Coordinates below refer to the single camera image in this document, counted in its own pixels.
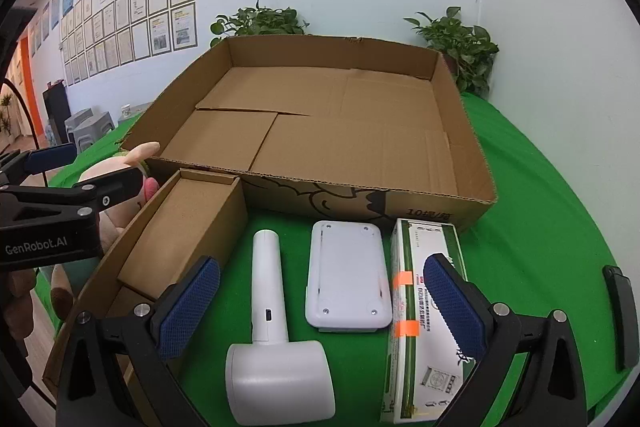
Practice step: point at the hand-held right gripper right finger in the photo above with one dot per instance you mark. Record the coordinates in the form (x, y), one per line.
(455, 312)

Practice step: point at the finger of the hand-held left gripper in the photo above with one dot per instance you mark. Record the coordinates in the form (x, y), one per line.
(117, 184)
(50, 158)

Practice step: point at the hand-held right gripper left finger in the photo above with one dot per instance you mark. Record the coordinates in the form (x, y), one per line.
(190, 307)

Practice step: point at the pink pig plush toy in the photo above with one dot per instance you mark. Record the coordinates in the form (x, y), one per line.
(115, 224)

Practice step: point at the green and white carton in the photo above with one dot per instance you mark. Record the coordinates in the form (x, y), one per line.
(407, 257)

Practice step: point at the small cardboard box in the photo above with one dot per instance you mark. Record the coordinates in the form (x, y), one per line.
(200, 212)

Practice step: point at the white rectangular plastic device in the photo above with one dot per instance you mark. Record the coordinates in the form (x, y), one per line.
(347, 277)

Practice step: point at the white hair dryer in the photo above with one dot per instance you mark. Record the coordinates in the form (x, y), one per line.
(280, 377)

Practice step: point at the large shallow cardboard box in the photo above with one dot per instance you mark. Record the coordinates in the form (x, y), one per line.
(350, 132)

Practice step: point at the person's left hand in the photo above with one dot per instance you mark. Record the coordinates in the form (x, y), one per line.
(19, 283)

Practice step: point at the black cabinet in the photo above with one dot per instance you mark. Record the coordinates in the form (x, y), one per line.
(56, 112)

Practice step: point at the grey plastic stool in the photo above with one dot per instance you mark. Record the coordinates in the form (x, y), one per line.
(90, 127)

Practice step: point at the white cup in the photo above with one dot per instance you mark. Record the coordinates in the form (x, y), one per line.
(126, 111)

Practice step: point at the green tablecloth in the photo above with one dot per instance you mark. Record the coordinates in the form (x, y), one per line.
(525, 247)

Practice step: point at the black phone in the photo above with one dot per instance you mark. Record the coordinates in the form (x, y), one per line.
(620, 317)

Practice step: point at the bushy green potted plant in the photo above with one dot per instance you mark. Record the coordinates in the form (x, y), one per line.
(260, 19)

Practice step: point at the leafy green potted plant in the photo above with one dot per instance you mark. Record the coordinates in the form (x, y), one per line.
(460, 42)

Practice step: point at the wall of framed certificates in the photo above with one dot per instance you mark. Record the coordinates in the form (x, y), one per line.
(140, 22)

